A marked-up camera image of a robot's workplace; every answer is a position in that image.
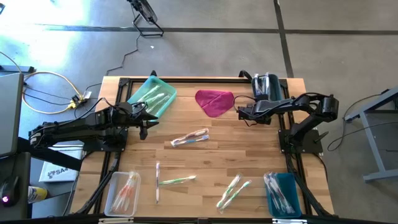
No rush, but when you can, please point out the black computer mouse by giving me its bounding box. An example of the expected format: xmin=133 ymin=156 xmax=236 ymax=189
xmin=0 ymin=175 xmax=19 ymax=208

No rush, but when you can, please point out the white printed booklet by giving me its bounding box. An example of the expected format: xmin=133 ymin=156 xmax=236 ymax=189
xmin=39 ymin=144 xmax=82 ymax=184

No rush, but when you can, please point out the grey-blue plastic bin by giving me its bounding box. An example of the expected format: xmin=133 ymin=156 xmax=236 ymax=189
xmin=251 ymin=73 xmax=284 ymax=103

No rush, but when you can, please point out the magenta microfibre cloth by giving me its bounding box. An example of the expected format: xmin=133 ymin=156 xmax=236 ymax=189
xmin=195 ymin=89 xmax=235 ymax=118

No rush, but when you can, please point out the clear plastic tray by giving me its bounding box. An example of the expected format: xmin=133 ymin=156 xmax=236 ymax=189
xmin=104 ymin=170 xmax=142 ymax=218

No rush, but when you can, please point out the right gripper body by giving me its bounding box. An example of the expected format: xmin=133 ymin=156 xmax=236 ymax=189
xmin=248 ymin=100 xmax=272 ymax=126

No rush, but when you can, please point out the black power cable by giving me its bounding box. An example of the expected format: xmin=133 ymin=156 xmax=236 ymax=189
xmin=83 ymin=34 xmax=141 ymax=91
xmin=326 ymin=93 xmax=398 ymax=154

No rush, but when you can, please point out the dark teal plastic bin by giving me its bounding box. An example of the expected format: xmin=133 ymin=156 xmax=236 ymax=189
xmin=264 ymin=172 xmax=302 ymax=218

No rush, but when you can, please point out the black floor fan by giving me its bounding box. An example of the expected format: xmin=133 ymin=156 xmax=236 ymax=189
xmin=126 ymin=0 xmax=165 ymax=37

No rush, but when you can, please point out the grey laptop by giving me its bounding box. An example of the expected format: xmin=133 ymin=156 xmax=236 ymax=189
xmin=0 ymin=73 xmax=25 ymax=158

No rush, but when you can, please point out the beige cable coil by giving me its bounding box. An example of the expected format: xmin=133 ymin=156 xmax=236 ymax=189
xmin=22 ymin=70 xmax=83 ymax=115

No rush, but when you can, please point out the light teal translucent tray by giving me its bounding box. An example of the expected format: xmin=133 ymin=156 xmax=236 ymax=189
xmin=126 ymin=75 xmax=177 ymax=121

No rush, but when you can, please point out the grey metal table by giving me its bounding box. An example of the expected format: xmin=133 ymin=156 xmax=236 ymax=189
xmin=343 ymin=86 xmax=398 ymax=184

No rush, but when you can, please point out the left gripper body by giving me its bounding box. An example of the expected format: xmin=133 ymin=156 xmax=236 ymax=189
xmin=119 ymin=101 xmax=150 ymax=128

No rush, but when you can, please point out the black desk beam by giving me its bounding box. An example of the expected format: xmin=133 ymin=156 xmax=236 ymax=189
xmin=17 ymin=136 xmax=83 ymax=172

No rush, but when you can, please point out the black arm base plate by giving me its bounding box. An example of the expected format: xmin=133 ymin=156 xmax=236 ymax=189
xmin=82 ymin=127 xmax=129 ymax=153
xmin=278 ymin=129 xmax=324 ymax=155

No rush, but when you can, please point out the yellow can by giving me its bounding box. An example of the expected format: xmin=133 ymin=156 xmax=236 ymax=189
xmin=27 ymin=185 xmax=49 ymax=204

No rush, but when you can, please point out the yellow cable plug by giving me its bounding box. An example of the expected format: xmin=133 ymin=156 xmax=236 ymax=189
xmin=67 ymin=95 xmax=87 ymax=110

